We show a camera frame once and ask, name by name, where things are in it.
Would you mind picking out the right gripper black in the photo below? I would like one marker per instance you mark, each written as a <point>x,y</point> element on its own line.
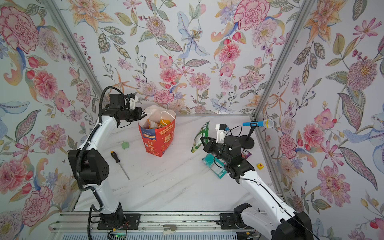
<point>209,148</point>

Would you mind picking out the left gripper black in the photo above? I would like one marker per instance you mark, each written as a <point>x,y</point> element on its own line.
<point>138,116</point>

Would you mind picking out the green snack packet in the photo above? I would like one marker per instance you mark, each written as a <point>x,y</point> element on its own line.
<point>203,132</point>

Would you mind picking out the teal snack packet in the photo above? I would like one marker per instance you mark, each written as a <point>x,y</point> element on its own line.
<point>216,165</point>

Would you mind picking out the orange green noodle packet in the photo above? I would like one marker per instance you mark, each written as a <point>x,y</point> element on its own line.
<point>152,124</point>

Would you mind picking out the magenta striped snack packet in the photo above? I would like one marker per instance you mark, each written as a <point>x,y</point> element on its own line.
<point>245,154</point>

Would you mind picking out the red paper gift bag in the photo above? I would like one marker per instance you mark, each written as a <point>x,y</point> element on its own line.
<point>157,141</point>

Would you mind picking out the yellow snack packet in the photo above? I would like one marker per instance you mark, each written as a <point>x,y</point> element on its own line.
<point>164,123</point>

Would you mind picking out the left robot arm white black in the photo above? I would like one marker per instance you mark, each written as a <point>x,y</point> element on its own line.
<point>89,167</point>

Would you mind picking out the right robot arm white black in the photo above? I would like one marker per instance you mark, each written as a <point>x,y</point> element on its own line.
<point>277,221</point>

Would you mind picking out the small green toy piece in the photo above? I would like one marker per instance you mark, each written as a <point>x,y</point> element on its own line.
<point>125,145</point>

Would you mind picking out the small yellow toy block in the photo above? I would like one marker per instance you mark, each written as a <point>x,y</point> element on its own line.
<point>260,166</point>

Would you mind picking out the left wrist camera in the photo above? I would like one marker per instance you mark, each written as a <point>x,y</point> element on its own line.
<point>132,100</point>

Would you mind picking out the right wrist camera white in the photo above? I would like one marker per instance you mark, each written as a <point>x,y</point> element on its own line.
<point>222,130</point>

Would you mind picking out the black handled screwdriver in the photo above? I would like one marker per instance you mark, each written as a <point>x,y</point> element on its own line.
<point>117,160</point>

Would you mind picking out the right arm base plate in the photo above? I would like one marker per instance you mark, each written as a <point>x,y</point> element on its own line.
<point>228,221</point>

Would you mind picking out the aluminium mounting rail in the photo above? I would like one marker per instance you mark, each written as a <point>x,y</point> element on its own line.
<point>160,221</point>

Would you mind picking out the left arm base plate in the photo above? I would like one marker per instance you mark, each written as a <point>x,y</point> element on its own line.
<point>112,221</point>

